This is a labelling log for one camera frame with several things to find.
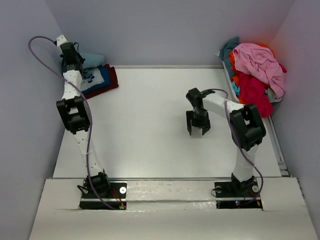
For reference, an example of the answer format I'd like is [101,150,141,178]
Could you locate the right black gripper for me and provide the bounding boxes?
[186,108,211,134]

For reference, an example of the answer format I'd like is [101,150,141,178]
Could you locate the grey-blue t shirt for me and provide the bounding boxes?
[60,53,105,75]

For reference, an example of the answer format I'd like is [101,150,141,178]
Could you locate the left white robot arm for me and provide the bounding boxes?
[56,39,111,198]

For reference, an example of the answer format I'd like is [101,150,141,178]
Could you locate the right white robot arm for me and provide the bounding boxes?
[186,88,266,198]

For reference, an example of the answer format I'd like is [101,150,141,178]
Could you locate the folded blue mickey t shirt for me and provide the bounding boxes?
[80,65,103,94]

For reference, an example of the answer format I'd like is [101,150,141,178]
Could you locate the folded dark red t shirt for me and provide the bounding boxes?
[84,64,119,99]

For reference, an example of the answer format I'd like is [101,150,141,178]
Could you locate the light blue t shirt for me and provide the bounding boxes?
[231,81,240,97]

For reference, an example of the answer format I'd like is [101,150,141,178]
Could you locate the magenta t shirt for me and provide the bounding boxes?
[240,64,287,118]

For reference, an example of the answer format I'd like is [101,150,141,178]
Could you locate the white plastic laundry bin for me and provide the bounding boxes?
[222,61,238,100]

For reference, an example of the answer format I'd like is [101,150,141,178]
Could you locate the grey white t shirt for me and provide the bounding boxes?
[264,87,283,103]

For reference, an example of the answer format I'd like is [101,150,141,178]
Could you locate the teal t shirt in pile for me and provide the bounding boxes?
[217,36,240,77]

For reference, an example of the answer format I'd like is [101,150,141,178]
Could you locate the pink t shirt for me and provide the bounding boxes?
[232,43,286,99]

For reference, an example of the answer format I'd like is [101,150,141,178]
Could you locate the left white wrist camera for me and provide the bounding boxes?
[56,34,69,47]

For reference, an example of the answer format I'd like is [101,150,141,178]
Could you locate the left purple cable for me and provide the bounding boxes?
[27,36,126,210]

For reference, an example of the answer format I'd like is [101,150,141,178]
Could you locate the purple cable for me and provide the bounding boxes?
[27,36,126,210]
[199,88,264,207]

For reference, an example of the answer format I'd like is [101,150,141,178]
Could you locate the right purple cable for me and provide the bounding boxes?
[199,88,264,207]

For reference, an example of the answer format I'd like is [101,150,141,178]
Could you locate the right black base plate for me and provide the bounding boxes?
[210,181,263,210]

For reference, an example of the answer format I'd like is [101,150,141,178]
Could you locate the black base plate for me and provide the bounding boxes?
[210,181,263,210]
[77,181,128,211]

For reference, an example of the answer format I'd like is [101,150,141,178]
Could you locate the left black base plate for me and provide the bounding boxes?
[77,181,128,211]

